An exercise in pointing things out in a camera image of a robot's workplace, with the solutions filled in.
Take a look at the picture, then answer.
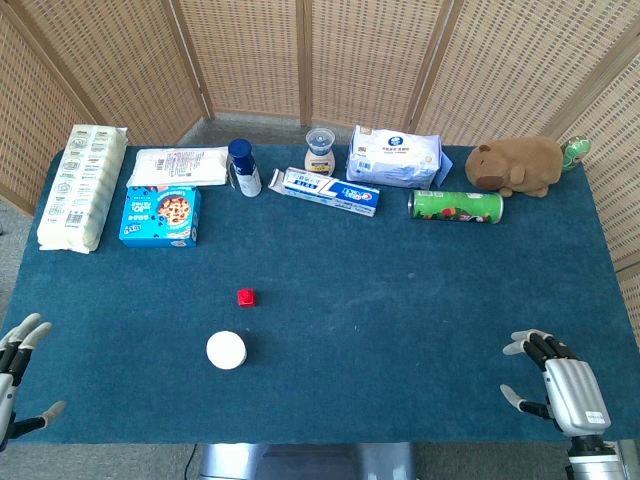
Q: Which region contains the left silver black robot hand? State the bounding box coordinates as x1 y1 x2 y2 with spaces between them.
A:
0 312 67 450

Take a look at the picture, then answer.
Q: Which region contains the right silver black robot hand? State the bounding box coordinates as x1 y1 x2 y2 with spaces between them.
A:
499 328 613 440

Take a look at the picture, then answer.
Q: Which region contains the white floral paper cup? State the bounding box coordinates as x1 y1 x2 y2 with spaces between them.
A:
205 330 249 371

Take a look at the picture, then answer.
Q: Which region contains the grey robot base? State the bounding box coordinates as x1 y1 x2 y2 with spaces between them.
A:
198 442 418 480

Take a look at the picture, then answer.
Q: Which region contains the long white tissue pack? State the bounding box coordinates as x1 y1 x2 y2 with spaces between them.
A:
36 123 129 255

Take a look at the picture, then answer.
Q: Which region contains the green Pringles can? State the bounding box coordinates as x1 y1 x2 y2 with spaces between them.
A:
407 189 505 225

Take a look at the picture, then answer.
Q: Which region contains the blue cookie box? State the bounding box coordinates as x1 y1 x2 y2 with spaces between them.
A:
118 185 203 250

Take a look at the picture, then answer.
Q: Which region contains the brown capybara plush toy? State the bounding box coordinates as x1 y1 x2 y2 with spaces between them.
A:
464 135 566 199

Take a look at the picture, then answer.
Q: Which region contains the blue felt table cloth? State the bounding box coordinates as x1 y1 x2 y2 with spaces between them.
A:
0 143 640 446

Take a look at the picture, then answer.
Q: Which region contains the flat white plastic package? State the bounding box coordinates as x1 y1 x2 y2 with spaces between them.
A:
125 146 230 189

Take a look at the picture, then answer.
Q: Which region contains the white blue tissue pack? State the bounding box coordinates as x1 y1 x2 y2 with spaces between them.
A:
345 124 455 190

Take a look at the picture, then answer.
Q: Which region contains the blue white toothpaste box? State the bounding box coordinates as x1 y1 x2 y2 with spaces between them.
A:
267 167 381 219

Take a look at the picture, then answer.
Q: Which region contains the white bottle with blue cap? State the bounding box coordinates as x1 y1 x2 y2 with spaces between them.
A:
227 138 263 199

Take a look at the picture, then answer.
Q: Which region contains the mayonnaise bottle with clear cap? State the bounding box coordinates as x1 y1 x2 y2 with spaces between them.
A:
303 127 337 177

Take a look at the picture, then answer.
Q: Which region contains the woven bamboo folding screen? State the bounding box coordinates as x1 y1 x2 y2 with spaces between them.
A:
0 0 640 351

